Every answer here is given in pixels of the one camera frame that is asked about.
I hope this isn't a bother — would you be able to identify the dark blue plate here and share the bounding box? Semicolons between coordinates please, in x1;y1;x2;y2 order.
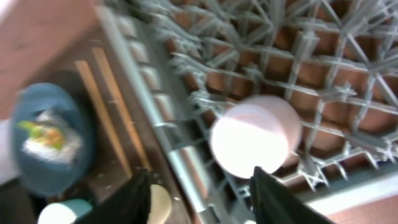
11;83;95;197

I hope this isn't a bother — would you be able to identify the cream cup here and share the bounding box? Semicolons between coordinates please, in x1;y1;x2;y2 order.
147;184;172;224

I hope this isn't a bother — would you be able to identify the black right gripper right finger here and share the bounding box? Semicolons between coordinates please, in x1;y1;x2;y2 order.
249;166;333;224

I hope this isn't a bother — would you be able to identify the yellow green snack wrapper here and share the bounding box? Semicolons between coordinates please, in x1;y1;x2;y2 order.
17;120;66;151

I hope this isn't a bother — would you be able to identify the grey dishwasher rack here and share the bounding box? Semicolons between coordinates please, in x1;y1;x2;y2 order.
96;0;397;223

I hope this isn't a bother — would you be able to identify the left wooden chopstick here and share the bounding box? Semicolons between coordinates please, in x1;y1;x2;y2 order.
75;60;133;178

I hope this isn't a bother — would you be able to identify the wooden chopstick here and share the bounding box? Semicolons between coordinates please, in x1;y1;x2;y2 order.
75;60;133;178
92;47;152;170

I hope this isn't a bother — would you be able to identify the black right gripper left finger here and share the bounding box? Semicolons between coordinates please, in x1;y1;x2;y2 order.
75;169;151;224

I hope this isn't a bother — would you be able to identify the right wooden chopstick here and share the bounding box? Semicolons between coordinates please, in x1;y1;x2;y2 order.
92;47;152;170

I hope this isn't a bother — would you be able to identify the dark brown serving tray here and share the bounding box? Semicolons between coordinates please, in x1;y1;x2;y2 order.
0;30;193;224

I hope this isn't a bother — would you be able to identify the light blue bowl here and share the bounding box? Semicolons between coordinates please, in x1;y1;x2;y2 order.
37;199;93;224

